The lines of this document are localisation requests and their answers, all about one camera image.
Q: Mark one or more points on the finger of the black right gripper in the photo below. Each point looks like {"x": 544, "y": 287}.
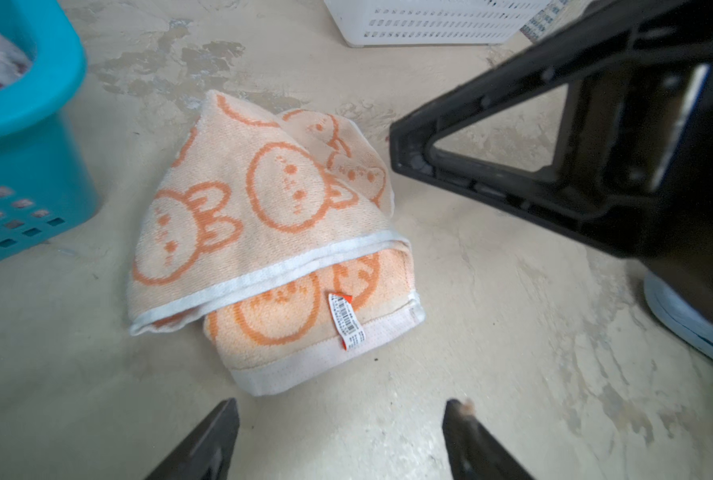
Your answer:
{"x": 586, "y": 192}

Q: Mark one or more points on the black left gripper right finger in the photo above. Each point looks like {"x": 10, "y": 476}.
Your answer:
{"x": 473, "y": 452}

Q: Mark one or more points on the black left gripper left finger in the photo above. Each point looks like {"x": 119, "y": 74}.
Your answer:
{"x": 206, "y": 452}

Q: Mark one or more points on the orange bunny pattern towel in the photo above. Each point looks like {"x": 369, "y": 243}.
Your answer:
{"x": 274, "y": 233}

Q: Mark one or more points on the white plastic basket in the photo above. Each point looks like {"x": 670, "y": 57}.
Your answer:
{"x": 365, "y": 23}

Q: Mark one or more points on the teal plastic basket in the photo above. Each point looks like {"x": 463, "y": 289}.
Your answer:
{"x": 45, "y": 187}

